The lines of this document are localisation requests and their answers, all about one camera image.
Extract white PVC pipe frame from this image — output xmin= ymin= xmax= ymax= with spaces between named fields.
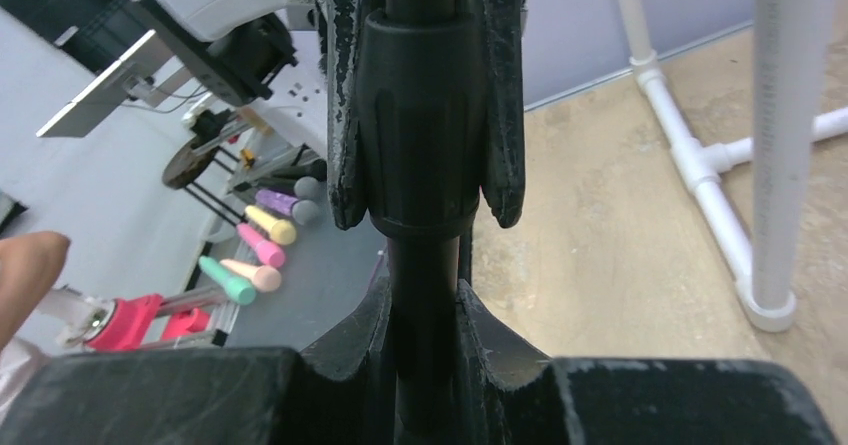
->
xmin=617 ymin=0 xmax=847 ymax=333

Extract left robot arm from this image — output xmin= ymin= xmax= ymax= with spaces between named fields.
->
xmin=1 ymin=0 xmax=328 ymax=157

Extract green foam microphone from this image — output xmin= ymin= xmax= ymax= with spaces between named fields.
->
xmin=197 ymin=256 xmax=257 ymax=305

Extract pink foam microphone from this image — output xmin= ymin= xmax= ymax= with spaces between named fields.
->
xmin=236 ymin=223 xmax=286 ymax=269

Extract peach foam microphone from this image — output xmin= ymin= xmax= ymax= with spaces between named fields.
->
xmin=220 ymin=259 xmax=282 ymax=293

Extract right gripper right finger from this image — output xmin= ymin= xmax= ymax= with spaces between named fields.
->
xmin=473 ymin=0 xmax=526 ymax=228

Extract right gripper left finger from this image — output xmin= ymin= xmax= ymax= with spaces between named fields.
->
xmin=315 ymin=0 xmax=371 ymax=230

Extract yellow foam microphone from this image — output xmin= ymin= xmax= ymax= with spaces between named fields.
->
xmin=244 ymin=205 xmax=298 ymax=246

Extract red clamp tool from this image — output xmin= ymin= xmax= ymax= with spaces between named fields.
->
xmin=59 ymin=286 xmax=230 ymax=354

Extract black shock-mount round-base stand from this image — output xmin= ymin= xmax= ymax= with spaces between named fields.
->
xmin=357 ymin=0 xmax=487 ymax=443

